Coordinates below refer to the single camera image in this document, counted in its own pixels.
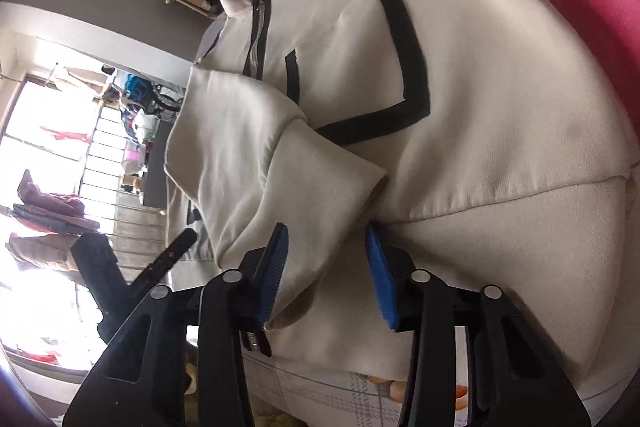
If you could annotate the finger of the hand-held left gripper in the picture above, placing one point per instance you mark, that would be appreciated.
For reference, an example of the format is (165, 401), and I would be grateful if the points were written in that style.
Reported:
(170, 254)
(97, 262)

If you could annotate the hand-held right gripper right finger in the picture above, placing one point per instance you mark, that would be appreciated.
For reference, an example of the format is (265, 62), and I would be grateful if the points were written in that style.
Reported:
(382, 279)

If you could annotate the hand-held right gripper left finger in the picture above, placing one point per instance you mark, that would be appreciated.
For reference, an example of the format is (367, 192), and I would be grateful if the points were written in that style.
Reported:
(272, 274)

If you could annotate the beige zip jacket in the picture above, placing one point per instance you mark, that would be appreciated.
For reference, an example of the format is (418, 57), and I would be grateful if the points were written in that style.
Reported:
(450, 157)

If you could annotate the brown hanging jacket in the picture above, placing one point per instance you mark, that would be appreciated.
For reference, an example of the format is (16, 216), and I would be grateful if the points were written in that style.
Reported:
(40, 252)

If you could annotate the dark red hanging jacket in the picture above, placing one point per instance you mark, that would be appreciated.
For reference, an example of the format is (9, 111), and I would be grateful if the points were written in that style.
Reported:
(50, 204)

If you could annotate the dark grey cabinet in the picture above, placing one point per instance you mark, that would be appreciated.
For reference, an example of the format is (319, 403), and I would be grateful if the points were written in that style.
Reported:
(157, 162)

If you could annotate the metal balcony railing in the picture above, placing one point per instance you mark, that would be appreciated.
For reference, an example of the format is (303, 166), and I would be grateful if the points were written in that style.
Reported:
(115, 167)

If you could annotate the floral plaid bed sheet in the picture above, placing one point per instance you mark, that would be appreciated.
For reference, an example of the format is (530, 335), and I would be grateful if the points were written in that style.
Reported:
(325, 392)

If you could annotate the red hanging cloth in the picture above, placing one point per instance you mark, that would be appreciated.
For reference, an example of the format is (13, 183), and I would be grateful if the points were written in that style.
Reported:
(65, 134)

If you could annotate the wheelchair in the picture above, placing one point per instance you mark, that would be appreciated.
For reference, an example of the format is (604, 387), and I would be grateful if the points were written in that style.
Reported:
(167, 97)

